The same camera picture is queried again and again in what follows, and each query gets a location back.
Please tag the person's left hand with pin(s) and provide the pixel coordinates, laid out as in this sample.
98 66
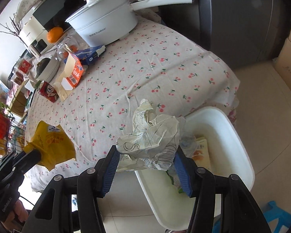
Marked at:
21 211

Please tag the printed paper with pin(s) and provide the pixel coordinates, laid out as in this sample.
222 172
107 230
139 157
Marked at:
155 136

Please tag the pale yellow snack bag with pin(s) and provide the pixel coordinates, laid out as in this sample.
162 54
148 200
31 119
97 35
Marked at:
202 153

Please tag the yellow plastic bag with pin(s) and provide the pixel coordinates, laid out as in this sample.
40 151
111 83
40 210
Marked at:
51 148

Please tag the red drink can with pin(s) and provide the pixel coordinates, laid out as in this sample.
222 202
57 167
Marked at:
48 92

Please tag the green pumpkin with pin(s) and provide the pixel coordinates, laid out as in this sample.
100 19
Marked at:
43 65

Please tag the clear spice jar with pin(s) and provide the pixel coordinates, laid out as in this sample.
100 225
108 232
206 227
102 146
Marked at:
17 79

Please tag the orange white opened carton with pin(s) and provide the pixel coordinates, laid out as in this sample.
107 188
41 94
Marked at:
74 72

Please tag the cherry print tablecloth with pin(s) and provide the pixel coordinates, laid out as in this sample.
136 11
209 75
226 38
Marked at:
148 77

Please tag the white electric pot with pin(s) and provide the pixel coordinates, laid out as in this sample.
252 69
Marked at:
106 26

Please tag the white plastic bin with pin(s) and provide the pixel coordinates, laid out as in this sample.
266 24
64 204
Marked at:
223 131

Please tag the red packets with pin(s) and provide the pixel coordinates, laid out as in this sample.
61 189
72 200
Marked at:
0 126

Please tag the small tangerine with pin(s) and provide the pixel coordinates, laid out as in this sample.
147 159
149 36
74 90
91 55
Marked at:
74 47
66 54

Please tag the blue cardboard box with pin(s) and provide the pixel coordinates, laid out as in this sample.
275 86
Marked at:
89 54

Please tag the clear plastic water bottle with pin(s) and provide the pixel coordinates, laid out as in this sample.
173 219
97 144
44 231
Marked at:
188 145

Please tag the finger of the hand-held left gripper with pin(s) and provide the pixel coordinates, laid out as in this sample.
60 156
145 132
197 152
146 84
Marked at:
31 156

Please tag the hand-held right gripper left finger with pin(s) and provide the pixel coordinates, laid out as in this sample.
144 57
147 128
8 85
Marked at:
109 172

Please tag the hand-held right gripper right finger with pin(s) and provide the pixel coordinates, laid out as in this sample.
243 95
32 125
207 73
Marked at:
184 177

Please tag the blue plastic stool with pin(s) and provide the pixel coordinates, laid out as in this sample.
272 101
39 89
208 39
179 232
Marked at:
276 213

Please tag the glass pot lid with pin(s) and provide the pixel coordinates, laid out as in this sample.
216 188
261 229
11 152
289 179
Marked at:
97 3

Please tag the green snack bag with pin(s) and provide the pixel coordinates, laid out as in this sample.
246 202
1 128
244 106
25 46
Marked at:
172 178

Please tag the large orange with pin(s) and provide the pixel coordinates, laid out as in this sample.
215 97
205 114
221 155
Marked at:
55 34

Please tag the cream air fryer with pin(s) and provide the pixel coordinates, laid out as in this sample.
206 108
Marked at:
29 32

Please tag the grey refrigerator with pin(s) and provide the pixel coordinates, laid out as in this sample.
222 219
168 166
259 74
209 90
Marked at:
232 17

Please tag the white bowl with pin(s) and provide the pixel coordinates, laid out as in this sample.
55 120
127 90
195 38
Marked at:
51 70

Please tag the black microwave oven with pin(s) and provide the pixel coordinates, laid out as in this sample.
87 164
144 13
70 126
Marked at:
53 7

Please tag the dried twig bunch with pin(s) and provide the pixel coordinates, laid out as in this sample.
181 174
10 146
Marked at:
12 29

